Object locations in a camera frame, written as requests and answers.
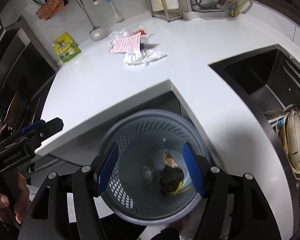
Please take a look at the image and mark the dark grey cloth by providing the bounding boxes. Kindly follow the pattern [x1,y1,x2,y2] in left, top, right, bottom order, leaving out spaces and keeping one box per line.
[159,165,184,196]

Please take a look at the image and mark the white paper tissue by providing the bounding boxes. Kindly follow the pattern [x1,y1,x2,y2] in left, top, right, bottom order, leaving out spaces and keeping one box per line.
[123,48,167,67]

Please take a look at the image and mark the pink paper box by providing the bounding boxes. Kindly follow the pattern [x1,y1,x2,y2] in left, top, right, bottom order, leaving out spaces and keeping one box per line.
[109,33,141,54]

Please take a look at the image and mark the clear plastic cup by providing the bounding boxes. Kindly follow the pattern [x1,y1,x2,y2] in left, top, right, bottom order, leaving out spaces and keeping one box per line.
[129,23,152,50]

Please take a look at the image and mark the small red snack wrapper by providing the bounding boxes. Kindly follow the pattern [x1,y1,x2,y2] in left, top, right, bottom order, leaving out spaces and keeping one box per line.
[162,151,179,169]

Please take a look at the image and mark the grey perforated trash bin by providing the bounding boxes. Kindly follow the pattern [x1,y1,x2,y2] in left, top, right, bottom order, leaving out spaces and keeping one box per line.
[100,109,211,225]

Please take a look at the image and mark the black kitchen sink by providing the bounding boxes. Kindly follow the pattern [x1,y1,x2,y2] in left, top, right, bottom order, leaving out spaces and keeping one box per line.
[208,43,300,205]

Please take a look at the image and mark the person's left hand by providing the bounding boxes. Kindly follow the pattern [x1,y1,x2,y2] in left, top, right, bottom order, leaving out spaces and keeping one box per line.
[0,173,31,224]

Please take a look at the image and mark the dirty dishes in sink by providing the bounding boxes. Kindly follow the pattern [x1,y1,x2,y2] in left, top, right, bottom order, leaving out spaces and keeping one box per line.
[263,105,300,180]

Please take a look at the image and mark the yellow green seasoning pouch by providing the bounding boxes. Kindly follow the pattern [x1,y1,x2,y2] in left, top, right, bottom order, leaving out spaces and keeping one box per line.
[52,33,81,63]

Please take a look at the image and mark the steel ladle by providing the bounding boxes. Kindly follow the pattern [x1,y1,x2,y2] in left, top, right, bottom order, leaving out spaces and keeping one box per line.
[76,0,107,42]

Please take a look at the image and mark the orange hanging cloth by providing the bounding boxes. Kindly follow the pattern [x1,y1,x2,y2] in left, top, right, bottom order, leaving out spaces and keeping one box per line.
[36,0,64,20]

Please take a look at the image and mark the crumpled clear plastic bag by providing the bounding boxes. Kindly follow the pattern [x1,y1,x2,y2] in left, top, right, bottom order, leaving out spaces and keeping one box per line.
[107,28,133,42]

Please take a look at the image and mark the red tomato piece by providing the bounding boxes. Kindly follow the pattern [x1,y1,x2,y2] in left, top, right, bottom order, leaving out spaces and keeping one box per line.
[134,29,146,35]

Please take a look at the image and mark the steel cutting board rack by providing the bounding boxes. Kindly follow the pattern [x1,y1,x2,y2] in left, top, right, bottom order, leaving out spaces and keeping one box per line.
[146,0,183,23]

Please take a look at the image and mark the white bottle brush blue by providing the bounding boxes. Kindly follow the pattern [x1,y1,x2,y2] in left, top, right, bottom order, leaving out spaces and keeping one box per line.
[106,0,123,23]

